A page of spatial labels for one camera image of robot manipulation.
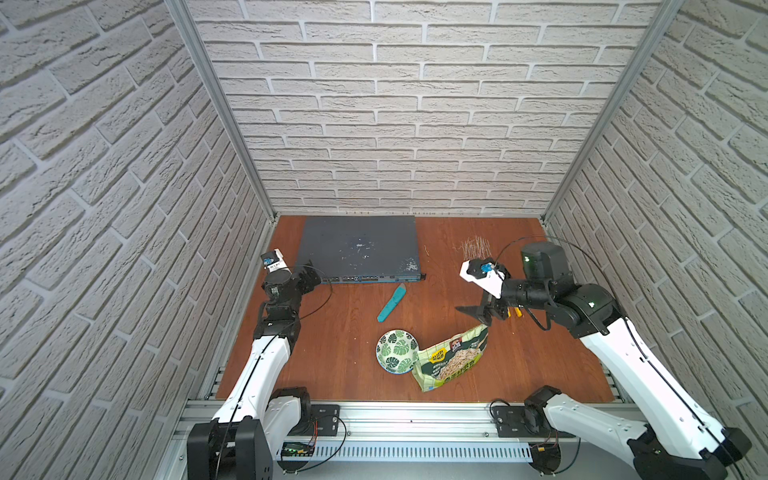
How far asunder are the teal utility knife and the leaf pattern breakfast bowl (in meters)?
0.09

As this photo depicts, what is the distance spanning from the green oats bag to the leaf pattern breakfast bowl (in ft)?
0.24

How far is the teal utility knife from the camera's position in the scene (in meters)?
0.94

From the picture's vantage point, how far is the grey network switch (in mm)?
1000

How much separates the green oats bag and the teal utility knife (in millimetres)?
226

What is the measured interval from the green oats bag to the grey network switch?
0.31 meters

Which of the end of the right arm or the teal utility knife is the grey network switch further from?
the end of the right arm

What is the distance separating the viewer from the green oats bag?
27.0 inches

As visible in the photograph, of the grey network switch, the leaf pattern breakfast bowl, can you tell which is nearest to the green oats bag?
the leaf pattern breakfast bowl

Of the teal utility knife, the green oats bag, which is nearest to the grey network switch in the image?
the teal utility knife

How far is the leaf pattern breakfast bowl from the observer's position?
827 mm

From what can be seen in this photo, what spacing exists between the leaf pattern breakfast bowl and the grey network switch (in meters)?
0.21

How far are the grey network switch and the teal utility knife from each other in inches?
1.3

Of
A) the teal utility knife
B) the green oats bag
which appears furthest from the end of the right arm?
the teal utility knife

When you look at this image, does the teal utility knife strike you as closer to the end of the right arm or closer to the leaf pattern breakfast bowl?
the leaf pattern breakfast bowl
